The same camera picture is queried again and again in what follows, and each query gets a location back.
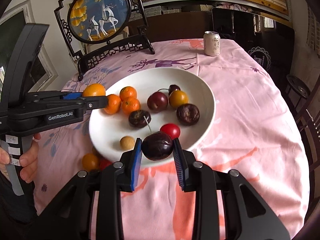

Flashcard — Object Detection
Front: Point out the small dark plum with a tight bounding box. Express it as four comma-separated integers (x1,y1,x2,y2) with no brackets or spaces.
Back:
142,131,173,161

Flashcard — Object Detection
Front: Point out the pink printed tablecloth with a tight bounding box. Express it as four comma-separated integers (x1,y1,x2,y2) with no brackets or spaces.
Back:
34,38,311,240

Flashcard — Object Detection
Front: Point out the beige drink can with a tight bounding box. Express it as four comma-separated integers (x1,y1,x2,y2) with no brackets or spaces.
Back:
203,31,220,56

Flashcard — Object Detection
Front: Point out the yellow kumquat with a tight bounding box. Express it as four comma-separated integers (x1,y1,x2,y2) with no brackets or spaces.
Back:
81,153,99,172
82,83,106,97

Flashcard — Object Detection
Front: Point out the wrinkled dark passion fruit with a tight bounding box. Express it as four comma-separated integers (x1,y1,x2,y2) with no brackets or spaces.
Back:
128,109,151,128

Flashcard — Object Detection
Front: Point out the small yellow orange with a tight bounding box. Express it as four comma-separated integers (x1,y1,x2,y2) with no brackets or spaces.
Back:
169,90,189,109

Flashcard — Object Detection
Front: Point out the white ceramic plate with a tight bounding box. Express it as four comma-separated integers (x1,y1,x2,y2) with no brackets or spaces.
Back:
89,68,216,162

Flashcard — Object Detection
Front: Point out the dark red cherry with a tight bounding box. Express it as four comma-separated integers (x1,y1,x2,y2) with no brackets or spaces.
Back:
158,84,181,96

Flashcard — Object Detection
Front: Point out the red cherry tomato back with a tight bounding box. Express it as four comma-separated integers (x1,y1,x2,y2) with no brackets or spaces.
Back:
99,158,112,171

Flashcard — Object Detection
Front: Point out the person's left hand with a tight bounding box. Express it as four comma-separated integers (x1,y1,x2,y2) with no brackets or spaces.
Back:
0,133,41,183

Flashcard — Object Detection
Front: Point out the large dark red plum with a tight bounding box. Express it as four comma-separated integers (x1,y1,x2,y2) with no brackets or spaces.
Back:
147,92,168,113

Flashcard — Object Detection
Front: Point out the beige longan fruit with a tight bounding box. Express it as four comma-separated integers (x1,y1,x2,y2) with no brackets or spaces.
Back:
119,136,136,151

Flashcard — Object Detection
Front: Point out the dark wooden chair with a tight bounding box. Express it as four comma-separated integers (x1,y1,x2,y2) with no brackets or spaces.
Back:
285,74,320,176

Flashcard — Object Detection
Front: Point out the round deer painting screen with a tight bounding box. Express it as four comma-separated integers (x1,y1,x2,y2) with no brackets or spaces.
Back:
54,0,155,81

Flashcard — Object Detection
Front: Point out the mandarin orange front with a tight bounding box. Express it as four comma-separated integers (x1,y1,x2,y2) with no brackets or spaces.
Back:
119,86,137,101

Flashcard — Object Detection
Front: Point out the red cherry tomato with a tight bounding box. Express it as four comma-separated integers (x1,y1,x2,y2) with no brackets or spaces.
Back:
99,158,112,171
160,123,181,139

